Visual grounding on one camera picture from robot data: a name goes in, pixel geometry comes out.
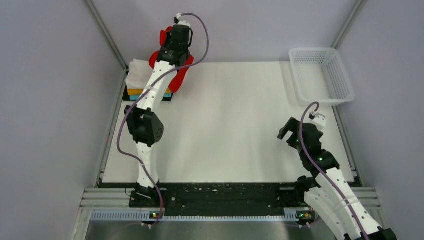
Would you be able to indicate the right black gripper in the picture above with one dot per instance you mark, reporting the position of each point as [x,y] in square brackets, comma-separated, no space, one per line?
[292,125]

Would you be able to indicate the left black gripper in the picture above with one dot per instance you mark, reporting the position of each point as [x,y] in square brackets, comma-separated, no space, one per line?
[167,39]

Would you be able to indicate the red t shirt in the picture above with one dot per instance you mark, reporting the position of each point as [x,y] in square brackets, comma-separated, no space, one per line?
[178,80]

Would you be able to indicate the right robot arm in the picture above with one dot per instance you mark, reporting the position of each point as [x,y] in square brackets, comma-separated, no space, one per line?
[326,190]

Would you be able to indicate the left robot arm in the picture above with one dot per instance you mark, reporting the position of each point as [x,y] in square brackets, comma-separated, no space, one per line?
[169,67]

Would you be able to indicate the white folded t shirt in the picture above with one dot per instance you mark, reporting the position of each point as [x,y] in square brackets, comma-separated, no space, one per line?
[139,74]

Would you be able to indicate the yellow folded t shirt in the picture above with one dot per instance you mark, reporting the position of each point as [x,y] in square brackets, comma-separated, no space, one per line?
[134,92]

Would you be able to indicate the white plastic basket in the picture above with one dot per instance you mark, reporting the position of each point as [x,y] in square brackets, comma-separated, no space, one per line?
[319,75]

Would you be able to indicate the teal folded t shirt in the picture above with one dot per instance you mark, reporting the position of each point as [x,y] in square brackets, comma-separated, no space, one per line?
[167,97]

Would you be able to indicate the black folded t shirt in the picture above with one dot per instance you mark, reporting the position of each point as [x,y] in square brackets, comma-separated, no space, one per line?
[125,94]

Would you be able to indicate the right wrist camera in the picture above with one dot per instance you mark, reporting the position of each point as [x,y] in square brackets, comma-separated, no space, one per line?
[317,119]

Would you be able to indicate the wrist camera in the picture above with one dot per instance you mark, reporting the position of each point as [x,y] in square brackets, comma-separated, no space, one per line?
[317,119]
[180,21]

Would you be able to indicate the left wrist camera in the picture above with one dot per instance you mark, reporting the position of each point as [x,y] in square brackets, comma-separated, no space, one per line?
[180,21]

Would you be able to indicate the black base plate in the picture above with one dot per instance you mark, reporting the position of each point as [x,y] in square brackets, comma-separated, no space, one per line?
[226,200]

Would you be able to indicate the left corner metal post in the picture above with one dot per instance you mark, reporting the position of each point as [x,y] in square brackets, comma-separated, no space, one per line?
[105,33]

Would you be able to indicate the corner metal post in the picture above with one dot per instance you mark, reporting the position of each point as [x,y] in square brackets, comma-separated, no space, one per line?
[353,14]
[105,33]

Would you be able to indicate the right corner metal post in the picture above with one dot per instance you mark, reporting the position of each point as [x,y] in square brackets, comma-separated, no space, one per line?
[353,14]

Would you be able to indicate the aluminium frame rail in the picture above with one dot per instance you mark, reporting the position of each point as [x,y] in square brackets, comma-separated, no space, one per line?
[113,204]

